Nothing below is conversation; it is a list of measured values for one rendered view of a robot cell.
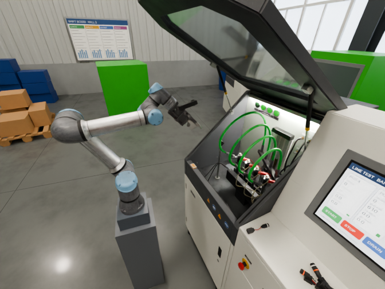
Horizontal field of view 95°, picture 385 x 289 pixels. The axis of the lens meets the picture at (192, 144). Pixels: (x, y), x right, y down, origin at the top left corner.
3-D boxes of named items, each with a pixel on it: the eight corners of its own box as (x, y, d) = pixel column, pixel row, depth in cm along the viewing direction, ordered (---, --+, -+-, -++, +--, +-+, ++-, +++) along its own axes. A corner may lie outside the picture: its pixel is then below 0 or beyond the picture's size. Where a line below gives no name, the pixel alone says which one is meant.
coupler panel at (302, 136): (283, 169, 119) (298, 128, 103) (287, 168, 121) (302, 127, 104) (301, 181, 109) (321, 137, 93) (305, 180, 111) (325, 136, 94)
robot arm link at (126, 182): (120, 204, 99) (114, 187, 92) (117, 188, 110) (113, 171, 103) (141, 197, 104) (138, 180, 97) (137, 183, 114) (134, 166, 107)
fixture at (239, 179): (224, 184, 137) (227, 169, 129) (235, 180, 141) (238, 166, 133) (255, 219, 111) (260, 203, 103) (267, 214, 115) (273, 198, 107)
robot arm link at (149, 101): (138, 114, 91) (152, 98, 90) (134, 108, 100) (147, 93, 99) (149, 123, 96) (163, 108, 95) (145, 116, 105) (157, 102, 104)
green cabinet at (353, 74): (285, 131, 399) (310, 50, 314) (315, 128, 414) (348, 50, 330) (323, 158, 312) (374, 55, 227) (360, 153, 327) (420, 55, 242)
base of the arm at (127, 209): (119, 218, 103) (116, 206, 98) (120, 198, 115) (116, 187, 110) (145, 211, 107) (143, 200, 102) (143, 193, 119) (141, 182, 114)
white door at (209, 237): (185, 223, 188) (185, 175, 152) (187, 223, 189) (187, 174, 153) (219, 292, 138) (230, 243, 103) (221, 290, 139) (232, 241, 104)
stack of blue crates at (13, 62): (3, 107, 505) (-23, 61, 442) (12, 102, 544) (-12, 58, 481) (54, 103, 540) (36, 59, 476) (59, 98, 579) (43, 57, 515)
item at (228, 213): (186, 175, 151) (186, 160, 143) (191, 174, 153) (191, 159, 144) (229, 240, 104) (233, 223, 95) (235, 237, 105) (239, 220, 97)
